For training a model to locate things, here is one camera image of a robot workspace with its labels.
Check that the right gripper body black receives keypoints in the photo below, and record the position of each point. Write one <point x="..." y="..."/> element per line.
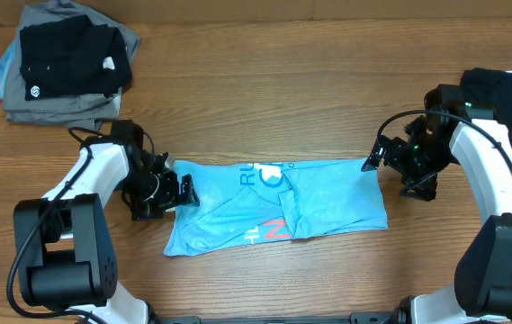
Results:
<point x="390" y="157"/>

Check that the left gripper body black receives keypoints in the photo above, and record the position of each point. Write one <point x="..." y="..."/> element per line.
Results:
<point x="146" y="191"/>

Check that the light blue t-shirt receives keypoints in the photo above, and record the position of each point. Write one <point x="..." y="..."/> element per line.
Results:
<point x="248" y="204"/>

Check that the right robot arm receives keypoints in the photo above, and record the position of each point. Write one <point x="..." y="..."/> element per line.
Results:
<point x="454" y="130"/>

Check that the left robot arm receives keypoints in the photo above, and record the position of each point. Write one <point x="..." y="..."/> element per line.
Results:
<point x="65" y="263"/>

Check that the grey folded garment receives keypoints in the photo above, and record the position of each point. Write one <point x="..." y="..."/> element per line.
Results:
<point x="85" y="111"/>

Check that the black folded shirt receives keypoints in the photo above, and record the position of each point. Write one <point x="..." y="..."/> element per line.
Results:
<point x="73" y="57"/>

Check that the light blue folded garment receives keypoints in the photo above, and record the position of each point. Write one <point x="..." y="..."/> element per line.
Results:
<point x="5" y="62"/>

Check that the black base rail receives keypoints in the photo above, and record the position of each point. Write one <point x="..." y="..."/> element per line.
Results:
<point x="362" y="317"/>

